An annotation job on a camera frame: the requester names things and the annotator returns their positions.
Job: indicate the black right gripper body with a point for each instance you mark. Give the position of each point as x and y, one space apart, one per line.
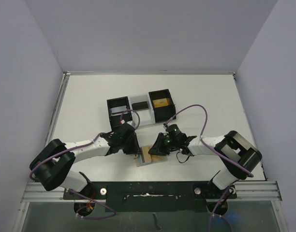
164 145

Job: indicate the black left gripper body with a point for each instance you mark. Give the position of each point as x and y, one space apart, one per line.
129 146

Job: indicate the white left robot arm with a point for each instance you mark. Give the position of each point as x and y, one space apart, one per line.
52 167

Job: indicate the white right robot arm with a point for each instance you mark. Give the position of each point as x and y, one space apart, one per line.
238 155

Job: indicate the silver card in tray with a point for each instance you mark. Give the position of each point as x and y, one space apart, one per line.
118 110

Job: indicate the black card in tray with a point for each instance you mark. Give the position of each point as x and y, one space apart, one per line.
139 106

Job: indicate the gold credit card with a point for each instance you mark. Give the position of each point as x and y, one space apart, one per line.
162 102

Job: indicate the black right tray compartment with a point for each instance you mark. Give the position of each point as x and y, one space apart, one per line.
162 114

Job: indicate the black tray compartment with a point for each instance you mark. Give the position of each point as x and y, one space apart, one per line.
162 114
115 120

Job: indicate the black left tray compartment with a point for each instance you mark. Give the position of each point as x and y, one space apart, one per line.
115 120

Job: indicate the white middle tray compartment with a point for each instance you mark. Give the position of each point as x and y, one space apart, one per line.
146 116

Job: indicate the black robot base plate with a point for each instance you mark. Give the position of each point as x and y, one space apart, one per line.
197 196

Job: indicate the aluminium table edge rail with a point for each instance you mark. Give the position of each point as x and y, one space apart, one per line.
59 101

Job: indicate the front aluminium rail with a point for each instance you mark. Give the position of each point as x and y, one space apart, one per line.
245 190

